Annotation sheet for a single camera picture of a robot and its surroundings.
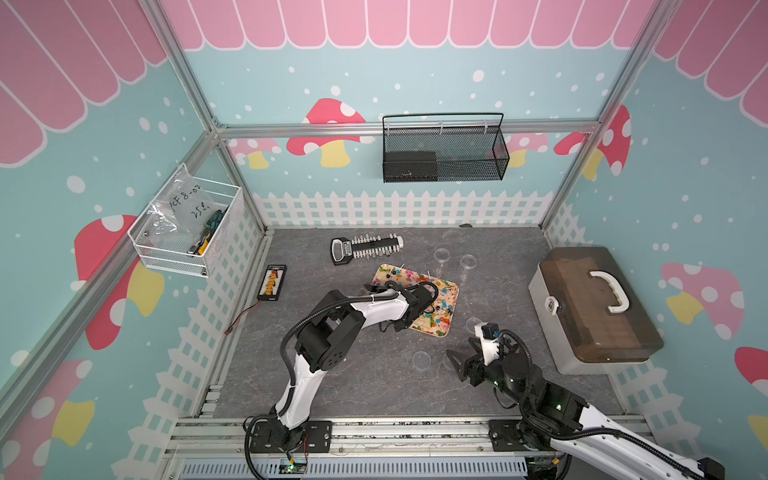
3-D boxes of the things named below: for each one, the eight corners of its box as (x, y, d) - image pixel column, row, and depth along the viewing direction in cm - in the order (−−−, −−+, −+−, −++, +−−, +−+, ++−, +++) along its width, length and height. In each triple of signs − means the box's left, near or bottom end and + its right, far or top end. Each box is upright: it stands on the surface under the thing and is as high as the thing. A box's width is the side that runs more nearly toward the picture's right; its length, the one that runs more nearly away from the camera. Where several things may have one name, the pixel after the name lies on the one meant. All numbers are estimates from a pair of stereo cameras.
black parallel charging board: (258, 300, 102) (256, 297, 101) (269, 268, 111) (267, 264, 109) (278, 300, 102) (276, 297, 101) (287, 268, 111) (286, 264, 109)
